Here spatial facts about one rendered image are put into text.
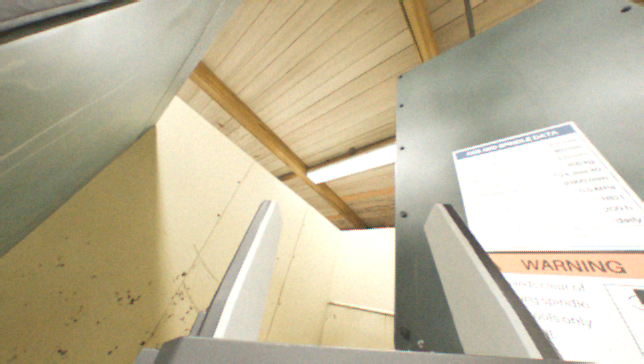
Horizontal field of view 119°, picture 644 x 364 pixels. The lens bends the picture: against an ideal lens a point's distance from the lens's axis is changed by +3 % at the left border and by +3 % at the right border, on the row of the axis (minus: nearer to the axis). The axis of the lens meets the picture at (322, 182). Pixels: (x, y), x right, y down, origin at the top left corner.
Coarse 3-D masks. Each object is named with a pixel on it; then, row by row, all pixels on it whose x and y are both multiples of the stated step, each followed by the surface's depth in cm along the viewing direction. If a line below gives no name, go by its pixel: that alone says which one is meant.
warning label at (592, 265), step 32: (512, 256) 25; (544, 256) 23; (576, 256) 21; (608, 256) 20; (640, 256) 19; (544, 288) 21; (576, 288) 20; (608, 288) 19; (640, 288) 18; (544, 320) 20; (576, 320) 19; (608, 320) 18; (640, 320) 17; (576, 352) 18; (608, 352) 17; (640, 352) 16
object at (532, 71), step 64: (576, 0) 43; (448, 64) 57; (512, 64) 43; (576, 64) 34; (640, 64) 29; (448, 128) 43; (512, 128) 34; (640, 128) 24; (448, 192) 35; (640, 192) 21; (448, 320) 25
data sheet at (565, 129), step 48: (528, 144) 31; (576, 144) 27; (480, 192) 31; (528, 192) 28; (576, 192) 24; (624, 192) 22; (480, 240) 28; (528, 240) 25; (576, 240) 22; (624, 240) 20
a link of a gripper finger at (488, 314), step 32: (448, 224) 9; (448, 256) 9; (480, 256) 7; (448, 288) 8; (480, 288) 7; (512, 288) 6; (480, 320) 7; (512, 320) 5; (480, 352) 6; (512, 352) 5; (544, 352) 5
